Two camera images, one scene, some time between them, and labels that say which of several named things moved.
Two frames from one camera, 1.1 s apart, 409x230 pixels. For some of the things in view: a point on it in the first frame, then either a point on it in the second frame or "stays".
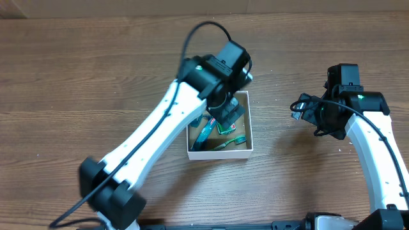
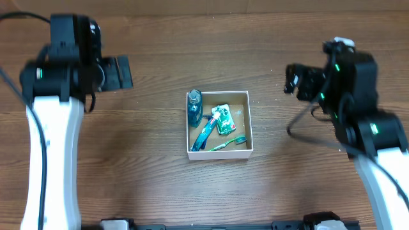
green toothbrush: x=238 y=140 stays
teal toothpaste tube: x=200 y=142 stays
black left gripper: x=231 y=110 -> x=121 y=72
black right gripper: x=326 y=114 -> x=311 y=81
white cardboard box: x=206 y=139 stays
